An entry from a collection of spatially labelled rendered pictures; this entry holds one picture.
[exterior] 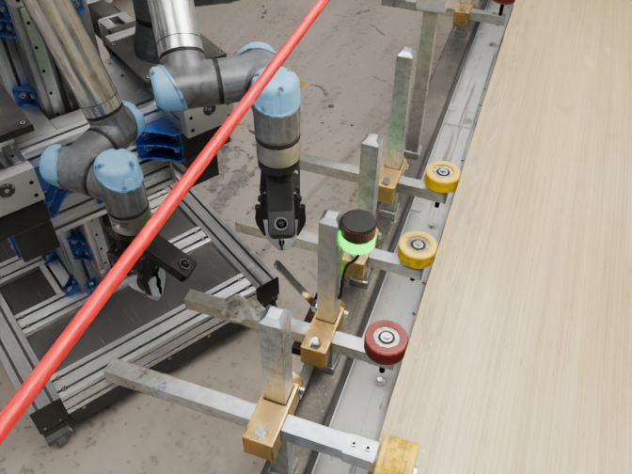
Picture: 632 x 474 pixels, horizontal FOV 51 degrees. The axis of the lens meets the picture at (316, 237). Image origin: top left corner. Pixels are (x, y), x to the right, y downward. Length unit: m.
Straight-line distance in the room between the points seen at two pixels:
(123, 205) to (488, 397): 0.71
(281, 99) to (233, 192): 1.88
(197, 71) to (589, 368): 0.84
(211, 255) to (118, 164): 1.20
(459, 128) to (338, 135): 1.07
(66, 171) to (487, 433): 0.84
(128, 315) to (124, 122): 1.01
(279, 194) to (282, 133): 0.12
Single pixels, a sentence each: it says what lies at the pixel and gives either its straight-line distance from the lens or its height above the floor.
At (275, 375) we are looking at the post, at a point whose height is 1.05.
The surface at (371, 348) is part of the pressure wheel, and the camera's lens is 1.22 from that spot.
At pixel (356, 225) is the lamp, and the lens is 1.09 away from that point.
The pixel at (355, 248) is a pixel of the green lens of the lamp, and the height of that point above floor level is 1.10.
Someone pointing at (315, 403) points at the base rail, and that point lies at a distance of 1.39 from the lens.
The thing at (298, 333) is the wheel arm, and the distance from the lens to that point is 1.29.
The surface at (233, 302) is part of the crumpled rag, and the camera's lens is 1.33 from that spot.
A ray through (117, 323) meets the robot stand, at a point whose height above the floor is 0.21.
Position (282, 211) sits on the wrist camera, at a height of 1.13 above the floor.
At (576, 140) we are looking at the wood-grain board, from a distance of 1.78.
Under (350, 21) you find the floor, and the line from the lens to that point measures 4.14.
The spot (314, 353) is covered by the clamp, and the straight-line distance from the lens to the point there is 1.26.
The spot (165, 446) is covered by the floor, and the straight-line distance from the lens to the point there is 2.18.
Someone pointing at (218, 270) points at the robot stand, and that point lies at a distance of 2.28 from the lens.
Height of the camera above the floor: 1.90
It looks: 45 degrees down
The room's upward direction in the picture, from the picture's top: 1 degrees clockwise
